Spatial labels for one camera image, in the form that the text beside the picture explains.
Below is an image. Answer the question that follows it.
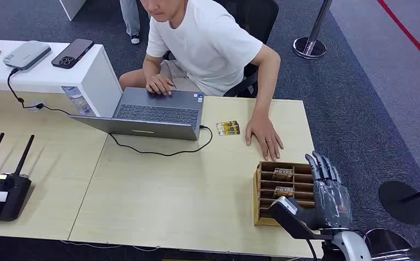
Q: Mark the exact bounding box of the person's right hand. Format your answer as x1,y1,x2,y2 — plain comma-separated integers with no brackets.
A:
145,73,177,97

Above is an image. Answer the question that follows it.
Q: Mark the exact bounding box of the person's left hand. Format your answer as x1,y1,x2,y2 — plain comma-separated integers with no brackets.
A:
245,109,285,162

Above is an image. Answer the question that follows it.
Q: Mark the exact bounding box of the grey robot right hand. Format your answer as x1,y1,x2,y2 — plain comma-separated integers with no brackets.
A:
293,151,354,232

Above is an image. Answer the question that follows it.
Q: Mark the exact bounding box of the wooden slotted card holder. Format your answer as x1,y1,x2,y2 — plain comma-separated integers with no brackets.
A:
252,161,317,227

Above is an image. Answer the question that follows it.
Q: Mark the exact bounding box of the person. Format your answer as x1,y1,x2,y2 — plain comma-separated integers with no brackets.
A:
119,0,285,162
119,0,141,45

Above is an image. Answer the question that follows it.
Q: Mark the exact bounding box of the grey laptop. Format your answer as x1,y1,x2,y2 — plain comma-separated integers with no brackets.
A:
67,87,206,141

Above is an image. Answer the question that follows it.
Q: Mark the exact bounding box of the chrome round stanchion base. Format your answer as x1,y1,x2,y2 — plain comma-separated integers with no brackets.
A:
362,228,420,261

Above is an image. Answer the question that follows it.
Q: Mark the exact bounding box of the clear plastic bottle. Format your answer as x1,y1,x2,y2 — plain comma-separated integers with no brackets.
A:
61,85,95,117

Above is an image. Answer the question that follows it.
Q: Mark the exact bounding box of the black smartphone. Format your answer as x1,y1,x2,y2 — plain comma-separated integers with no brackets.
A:
51,38,95,70

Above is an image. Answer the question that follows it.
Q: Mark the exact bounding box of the black office chair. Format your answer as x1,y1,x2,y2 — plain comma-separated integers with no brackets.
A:
163,0,280,98

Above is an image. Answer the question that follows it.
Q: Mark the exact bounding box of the grey flat device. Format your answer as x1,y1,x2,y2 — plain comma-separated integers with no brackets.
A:
2,40,52,71

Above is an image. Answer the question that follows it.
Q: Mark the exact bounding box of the red barrier belt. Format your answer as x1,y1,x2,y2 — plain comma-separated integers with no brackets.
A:
375,0,420,76

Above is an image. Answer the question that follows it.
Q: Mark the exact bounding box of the black router with antennas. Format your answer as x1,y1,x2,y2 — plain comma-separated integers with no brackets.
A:
0,132,36,222

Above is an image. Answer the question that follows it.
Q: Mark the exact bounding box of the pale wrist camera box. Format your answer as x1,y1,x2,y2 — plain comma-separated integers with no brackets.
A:
267,196,335,241

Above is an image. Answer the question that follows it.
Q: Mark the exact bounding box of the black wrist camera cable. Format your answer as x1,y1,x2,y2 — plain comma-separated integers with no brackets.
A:
305,239,319,261

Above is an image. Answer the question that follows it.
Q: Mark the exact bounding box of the black laptop cable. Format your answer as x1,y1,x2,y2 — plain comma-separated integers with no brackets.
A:
108,125,214,157

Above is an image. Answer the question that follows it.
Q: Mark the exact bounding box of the black stanchion post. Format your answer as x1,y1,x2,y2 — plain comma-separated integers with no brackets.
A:
378,180,420,226

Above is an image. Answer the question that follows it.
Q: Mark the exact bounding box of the chrome stanchion post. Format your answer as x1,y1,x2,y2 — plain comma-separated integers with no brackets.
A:
292,0,334,60

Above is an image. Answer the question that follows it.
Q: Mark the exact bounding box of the black device cable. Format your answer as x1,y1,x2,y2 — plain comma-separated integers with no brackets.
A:
7,68,72,116

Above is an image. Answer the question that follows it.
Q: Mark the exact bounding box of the thin white cable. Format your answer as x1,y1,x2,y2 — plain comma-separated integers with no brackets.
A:
60,239,160,252

